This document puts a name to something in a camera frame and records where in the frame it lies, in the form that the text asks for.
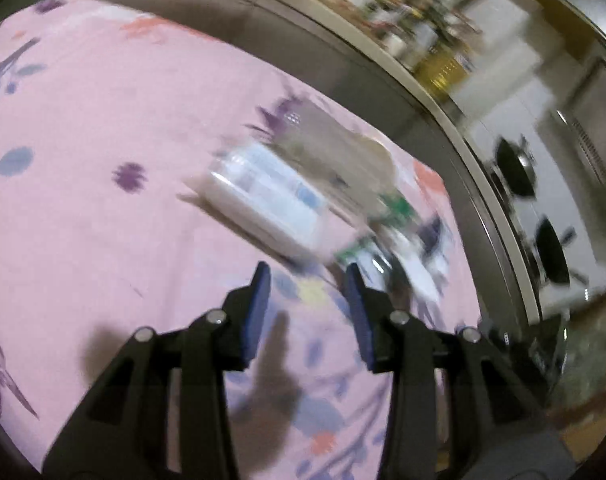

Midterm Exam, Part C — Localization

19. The steel range hood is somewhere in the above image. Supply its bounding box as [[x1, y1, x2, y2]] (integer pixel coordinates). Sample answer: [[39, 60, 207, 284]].
[[553, 55, 606, 211]]

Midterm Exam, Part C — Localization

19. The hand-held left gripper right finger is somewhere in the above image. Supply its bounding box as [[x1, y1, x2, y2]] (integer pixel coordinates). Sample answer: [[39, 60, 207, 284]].
[[344, 262, 576, 480]]

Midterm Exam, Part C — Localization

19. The group of condiment bottles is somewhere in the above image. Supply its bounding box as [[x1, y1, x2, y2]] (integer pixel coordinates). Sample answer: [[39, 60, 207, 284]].
[[353, 0, 484, 61]]

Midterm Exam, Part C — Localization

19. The black wok with steel lid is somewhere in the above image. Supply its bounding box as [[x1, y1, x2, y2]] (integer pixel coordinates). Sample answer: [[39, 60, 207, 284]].
[[492, 134, 540, 197]]

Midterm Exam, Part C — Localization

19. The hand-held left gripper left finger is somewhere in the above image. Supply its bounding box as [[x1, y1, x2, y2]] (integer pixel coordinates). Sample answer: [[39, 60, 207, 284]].
[[42, 261, 273, 480]]

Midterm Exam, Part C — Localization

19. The gas stove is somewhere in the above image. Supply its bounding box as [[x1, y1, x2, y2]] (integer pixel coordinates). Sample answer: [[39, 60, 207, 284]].
[[487, 165, 551, 293]]

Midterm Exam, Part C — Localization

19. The green-label plastic packet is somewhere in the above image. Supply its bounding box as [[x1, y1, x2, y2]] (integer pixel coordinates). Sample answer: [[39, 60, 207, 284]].
[[333, 232, 404, 291]]

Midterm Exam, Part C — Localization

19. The yellow cooking oil bottle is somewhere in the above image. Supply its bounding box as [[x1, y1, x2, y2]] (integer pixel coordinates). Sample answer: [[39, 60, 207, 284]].
[[420, 52, 471, 93]]

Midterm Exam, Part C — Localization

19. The white plastic packet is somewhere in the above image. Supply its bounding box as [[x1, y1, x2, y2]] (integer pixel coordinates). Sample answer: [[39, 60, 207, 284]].
[[395, 252, 451, 307]]

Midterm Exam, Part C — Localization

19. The pink floral tablecloth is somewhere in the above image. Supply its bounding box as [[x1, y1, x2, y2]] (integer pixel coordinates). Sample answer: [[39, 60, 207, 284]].
[[0, 0, 484, 480]]

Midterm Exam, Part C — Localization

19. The black frying pan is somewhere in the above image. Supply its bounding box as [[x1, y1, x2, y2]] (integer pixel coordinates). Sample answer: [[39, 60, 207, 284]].
[[532, 216, 578, 287]]

